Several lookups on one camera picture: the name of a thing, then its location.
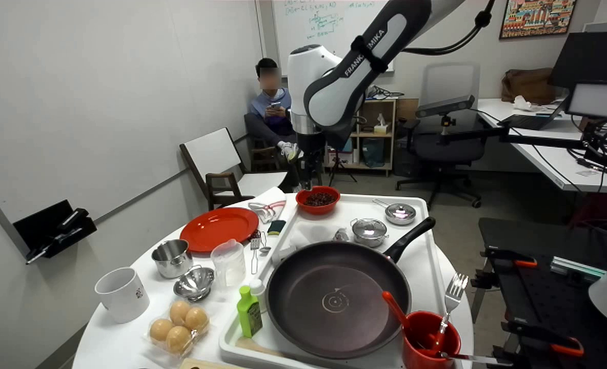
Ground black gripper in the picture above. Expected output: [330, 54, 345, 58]
[296, 131, 329, 192]

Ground white cloth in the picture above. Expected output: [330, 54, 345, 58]
[290, 213, 340, 247]

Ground black frying pan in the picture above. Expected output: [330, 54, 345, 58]
[264, 215, 436, 363]

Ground red bowl of beans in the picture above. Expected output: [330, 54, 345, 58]
[294, 182, 343, 219]

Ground white red-striped towel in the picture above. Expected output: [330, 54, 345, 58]
[244, 186, 291, 215]

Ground white tray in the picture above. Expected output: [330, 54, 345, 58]
[218, 192, 451, 369]

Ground small dark rectangular block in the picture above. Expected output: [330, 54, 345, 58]
[267, 217, 290, 238]

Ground wooden shelf unit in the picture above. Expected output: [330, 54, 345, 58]
[323, 95, 402, 172]

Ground seated person blue top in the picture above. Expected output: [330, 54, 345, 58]
[247, 58, 298, 141]

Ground flat steel lid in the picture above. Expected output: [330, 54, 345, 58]
[383, 201, 421, 227]

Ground white folding chair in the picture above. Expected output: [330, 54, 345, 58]
[179, 128, 290, 211]

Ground red plate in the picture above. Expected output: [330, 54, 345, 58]
[179, 205, 261, 256]

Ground small cardboard box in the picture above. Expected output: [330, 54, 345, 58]
[394, 95, 423, 129]

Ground clear glass cup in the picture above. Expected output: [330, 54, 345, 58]
[209, 238, 248, 296]

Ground grey black office chair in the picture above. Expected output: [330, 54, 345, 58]
[394, 63, 491, 211]

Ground green bottle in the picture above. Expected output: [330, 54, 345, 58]
[237, 276, 267, 340]

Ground small steel bowl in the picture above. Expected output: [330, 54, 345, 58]
[173, 264, 218, 305]

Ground steel cup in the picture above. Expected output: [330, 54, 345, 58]
[149, 238, 195, 280]

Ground metal fork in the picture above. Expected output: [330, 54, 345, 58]
[431, 270, 471, 354]

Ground brown egg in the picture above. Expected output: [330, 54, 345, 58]
[185, 305, 211, 335]
[147, 317, 177, 344]
[169, 300, 192, 326]
[164, 324, 192, 354]

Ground red cup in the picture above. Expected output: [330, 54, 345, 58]
[402, 310, 463, 369]

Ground black orange clamp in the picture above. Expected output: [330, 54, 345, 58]
[481, 244, 541, 273]
[499, 315, 587, 361]

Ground white mug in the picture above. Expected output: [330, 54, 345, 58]
[93, 264, 152, 324]

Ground black laptop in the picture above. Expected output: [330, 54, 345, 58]
[501, 110, 566, 131]

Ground brown bag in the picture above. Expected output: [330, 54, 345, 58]
[501, 67, 560, 106]

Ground white desk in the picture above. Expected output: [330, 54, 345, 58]
[475, 98, 607, 196]

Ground black robot bench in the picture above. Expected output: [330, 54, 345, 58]
[475, 215, 607, 369]

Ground colourful framed poster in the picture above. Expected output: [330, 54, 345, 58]
[499, 0, 579, 42]

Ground light teal bar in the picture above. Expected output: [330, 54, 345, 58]
[548, 255, 607, 283]

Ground black computer monitor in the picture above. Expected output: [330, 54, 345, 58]
[548, 29, 607, 122]

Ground metal wire utensil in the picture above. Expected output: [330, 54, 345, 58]
[247, 201, 280, 275]

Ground large wall whiteboard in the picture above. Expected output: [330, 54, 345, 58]
[269, 0, 402, 78]

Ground black box on wall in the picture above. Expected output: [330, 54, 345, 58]
[12, 198, 99, 264]

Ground black desk cables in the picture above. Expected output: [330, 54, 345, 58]
[568, 114, 607, 180]

